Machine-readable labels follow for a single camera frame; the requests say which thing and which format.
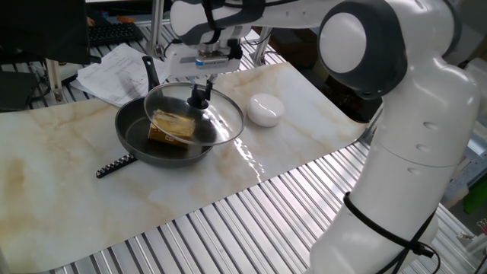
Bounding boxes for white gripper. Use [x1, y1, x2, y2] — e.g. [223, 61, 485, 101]
[164, 43, 244, 100]

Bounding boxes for glass lid with black knob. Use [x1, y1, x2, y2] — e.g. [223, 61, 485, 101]
[143, 81, 246, 147]

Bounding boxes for gold foil butter block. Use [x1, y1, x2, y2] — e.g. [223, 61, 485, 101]
[147, 109, 197, 150]

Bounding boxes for white round puck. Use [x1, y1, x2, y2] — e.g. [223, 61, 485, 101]
[246, 93, 286, 128]

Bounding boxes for white printed paper sheets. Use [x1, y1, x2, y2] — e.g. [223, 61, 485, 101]
[70, 43, 177, 108]

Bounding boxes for black frying pan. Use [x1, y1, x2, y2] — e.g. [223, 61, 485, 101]
[114, 56, 218, 169]

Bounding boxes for black computer keyboard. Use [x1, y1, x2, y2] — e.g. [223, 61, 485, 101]
[88, 22, 145, 48]

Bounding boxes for marble pattern table mat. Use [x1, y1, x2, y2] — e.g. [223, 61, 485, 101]
[0, 62, 368, 274]

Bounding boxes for black computer monitor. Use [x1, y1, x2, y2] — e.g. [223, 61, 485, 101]
[0, 0, 102, 65]

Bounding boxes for black flat box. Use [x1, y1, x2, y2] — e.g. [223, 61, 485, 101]
[0, 71, 39, 113]

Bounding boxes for grey metal shelf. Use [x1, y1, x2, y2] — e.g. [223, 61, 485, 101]
[441, 129, 487, 209]

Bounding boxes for green plastic object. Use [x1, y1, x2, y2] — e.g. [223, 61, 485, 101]
[461, 177, 487, 215]

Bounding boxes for aluminium frame post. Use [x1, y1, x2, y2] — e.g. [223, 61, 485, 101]
[44, 59, 66, 104]
[358, 108, 384, 148]
[146, 0, 165, 58]
[250, 26, 273, 67]

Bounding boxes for black socket bit rail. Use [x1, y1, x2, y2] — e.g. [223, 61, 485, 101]
[95, 153, 138, 180]

